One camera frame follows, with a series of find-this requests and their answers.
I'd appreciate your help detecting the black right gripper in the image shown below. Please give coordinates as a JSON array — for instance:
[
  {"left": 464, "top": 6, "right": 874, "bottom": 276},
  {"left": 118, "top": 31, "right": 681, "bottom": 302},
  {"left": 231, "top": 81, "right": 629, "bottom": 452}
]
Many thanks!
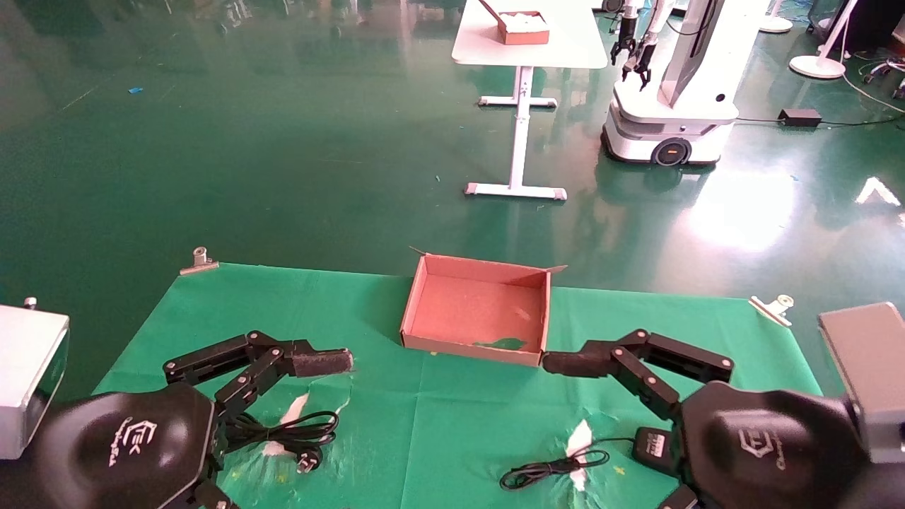
[{"left": 542, "top": 329, "right": 875, "bottom": 509}]

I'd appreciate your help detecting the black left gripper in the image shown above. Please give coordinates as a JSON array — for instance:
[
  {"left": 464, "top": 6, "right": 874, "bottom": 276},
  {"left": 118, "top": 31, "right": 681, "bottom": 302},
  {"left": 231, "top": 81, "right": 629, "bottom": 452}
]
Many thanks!
[{"left": 28, "top": 330, "right": 354, "bottom": 509}]

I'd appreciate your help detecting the black power adapter with cable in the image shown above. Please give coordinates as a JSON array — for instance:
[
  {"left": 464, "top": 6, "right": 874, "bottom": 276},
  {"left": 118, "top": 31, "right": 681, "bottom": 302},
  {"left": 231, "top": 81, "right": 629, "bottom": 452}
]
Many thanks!
[{"left": 500, "top": 426, "right": 681, "bottom": 492}]

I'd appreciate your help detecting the black power cable with plug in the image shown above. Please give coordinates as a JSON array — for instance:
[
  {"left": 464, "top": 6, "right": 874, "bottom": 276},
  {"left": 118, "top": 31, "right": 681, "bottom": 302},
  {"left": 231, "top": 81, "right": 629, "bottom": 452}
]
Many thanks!
[{"left": 225, "top": 410, "right": 341, "bottom": 476}]

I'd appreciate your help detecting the open brown cardboard box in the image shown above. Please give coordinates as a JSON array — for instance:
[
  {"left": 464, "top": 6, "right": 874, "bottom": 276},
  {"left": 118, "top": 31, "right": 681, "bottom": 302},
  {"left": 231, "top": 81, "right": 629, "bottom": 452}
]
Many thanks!
[{"left": 399, "top": 247, "right": 568, "bottom": 368}]

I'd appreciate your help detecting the small brown cardboard box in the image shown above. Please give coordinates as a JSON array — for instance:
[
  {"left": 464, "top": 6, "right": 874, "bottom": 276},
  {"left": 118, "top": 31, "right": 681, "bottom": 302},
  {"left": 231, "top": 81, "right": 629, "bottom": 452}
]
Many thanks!
[{"left": 479, "top": 0, "right": 551, "bottom": 46}]

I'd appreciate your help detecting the silver binder clip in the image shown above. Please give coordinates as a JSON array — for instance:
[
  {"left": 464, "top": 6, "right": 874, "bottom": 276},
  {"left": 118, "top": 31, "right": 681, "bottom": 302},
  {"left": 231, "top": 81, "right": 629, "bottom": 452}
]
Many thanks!
[
  {"left": 180, "top": 247, "right": 219, "bottom": 276},
  {"left": 748, "top": 295, "right": 794, "bottom": 328}
]

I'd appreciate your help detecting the green table cloth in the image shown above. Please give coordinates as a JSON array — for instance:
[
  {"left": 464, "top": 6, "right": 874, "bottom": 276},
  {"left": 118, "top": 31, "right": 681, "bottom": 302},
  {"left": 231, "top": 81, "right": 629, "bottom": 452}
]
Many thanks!
[{"left": 92, "top": 263, "right": 824, "bottom": 509}]

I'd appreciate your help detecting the white wheeled robot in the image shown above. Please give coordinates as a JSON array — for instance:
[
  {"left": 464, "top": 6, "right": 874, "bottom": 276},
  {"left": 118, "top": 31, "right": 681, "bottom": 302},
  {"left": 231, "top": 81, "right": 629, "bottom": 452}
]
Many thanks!
[{"left": 601, "top": 0, "right": 771, "bottom": 168}]

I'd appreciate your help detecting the black floor power brick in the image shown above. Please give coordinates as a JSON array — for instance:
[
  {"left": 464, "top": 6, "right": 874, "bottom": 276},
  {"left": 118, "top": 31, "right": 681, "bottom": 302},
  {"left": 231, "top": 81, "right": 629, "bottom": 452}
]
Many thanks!
[{"left": 778, "top": 107, "right": 822, "bottom": 128}]

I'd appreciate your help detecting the black gripper of distant robot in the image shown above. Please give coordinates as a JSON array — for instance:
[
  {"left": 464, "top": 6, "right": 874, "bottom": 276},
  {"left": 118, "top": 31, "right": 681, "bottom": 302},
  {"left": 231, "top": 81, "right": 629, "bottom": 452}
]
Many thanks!
[
  {"left": 622, "top": 35, "right": 655, "bottom": 91},
  {"left": 610, "top": 20, "right": 637, "bottom": 66}
]

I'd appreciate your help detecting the white round floor stand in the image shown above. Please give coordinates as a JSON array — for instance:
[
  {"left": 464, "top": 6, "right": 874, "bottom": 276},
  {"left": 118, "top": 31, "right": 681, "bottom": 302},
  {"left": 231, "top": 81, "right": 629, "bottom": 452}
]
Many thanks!
[
  {"left": 759, "top": 0, "right": 794, "bottom": 34},
  {"left": 789, "top": 0, "right": 860, "bottom": 80}
]

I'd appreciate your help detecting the white crumpled paper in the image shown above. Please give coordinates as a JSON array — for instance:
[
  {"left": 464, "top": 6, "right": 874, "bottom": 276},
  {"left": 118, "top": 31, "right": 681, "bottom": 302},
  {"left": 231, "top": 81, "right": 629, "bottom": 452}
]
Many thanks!
[{"left": 501, "top": 11, "right": 549, "bottom": 32}]

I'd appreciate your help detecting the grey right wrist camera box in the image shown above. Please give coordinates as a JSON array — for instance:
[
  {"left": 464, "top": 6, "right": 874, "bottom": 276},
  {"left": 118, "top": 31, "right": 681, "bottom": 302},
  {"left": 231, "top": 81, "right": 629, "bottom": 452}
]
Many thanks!
[{"left": 818, "top": 302, "right": 905, "bottom": 464}]

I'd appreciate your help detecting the thin black floor cable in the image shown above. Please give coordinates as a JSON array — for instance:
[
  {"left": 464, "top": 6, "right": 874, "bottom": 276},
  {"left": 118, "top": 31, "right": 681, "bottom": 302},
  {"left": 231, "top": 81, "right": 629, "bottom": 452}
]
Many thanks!
[{"left": 735, "top": 113, "right": 905, "bottom": 129}]

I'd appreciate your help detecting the white pedestal table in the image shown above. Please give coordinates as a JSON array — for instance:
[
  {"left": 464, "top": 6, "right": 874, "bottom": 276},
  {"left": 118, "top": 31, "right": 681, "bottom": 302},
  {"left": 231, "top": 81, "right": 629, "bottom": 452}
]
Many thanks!
[{"left": 451, "top": 0, "right": 609, "bottom": 201}]

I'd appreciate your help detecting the white floor cable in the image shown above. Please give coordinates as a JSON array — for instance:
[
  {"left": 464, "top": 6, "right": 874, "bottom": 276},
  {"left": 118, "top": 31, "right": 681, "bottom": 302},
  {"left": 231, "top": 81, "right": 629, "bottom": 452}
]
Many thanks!
[{"left": 840, "top": 67, "right": 905, "bottom": 115}]

